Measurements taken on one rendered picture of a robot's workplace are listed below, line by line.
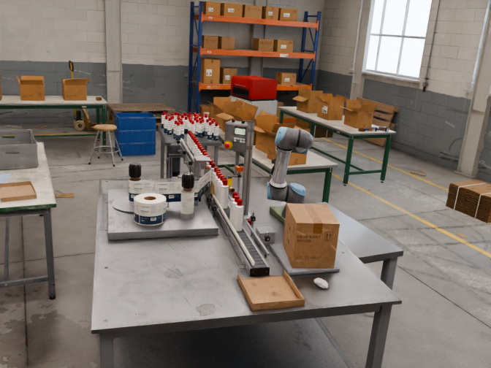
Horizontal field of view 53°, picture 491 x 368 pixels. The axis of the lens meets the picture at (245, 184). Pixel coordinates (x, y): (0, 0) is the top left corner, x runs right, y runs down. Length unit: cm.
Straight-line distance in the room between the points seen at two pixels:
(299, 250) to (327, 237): 17
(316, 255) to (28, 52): 851
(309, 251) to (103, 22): 846
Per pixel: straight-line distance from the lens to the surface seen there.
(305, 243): 268
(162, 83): 1087
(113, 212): 333
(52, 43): 1046
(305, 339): 329
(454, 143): 908
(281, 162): 319
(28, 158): 461
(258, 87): 871
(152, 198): 318
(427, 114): 950
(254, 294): 249
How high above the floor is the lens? 210
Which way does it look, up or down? 18 degrees down
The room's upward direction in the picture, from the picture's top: 4 degrees clockwise
